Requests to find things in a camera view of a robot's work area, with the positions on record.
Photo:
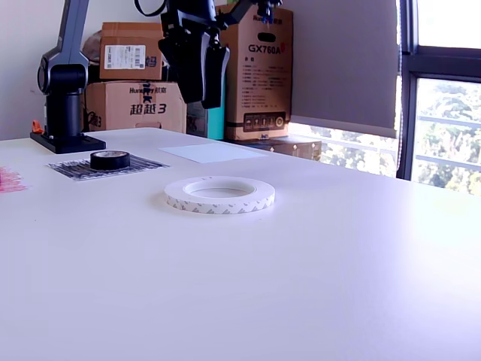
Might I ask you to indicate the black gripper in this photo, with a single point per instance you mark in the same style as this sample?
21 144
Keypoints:
188 22

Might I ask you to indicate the wide cardboard box blue print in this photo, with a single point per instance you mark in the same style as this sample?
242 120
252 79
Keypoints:
116 109

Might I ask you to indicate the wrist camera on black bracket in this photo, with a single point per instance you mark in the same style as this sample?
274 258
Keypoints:
244 9

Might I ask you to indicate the black tape roll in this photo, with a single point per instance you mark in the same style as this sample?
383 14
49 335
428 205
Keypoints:
109 161

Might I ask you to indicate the small cardboard box white label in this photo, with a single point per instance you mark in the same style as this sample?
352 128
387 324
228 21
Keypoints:
124 37

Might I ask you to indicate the blank white paper sheet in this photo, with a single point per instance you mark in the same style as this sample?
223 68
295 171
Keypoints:
214 152

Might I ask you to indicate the beige crumpled bag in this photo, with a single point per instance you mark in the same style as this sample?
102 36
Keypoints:
92 43

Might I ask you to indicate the orange clamp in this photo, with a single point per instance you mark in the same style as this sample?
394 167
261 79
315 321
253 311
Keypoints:
36 127

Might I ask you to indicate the red scribbled paper sheet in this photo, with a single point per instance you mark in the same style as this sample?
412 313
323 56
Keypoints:
11 180

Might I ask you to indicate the dark printed box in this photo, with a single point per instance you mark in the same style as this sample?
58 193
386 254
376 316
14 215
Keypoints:
293 148

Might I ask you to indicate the blue tape strip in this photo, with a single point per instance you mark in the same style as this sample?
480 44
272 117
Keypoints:
267 17

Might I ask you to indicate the dark grey Piper robot arm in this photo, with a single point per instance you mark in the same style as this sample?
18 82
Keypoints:
64 113

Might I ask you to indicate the tall GX760A cardboard box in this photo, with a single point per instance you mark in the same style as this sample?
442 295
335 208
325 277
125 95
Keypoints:
263 94

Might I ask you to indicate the teal box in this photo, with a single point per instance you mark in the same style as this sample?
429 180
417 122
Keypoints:
216 120

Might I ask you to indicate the black scribbled paper sheet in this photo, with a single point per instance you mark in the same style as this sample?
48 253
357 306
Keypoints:
150 164

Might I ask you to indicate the white tape roll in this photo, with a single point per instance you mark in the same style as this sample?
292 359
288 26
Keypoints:
218 208

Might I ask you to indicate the grey roller blind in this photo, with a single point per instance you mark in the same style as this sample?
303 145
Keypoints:
338 56

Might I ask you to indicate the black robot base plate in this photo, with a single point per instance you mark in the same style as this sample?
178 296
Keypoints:
79 144

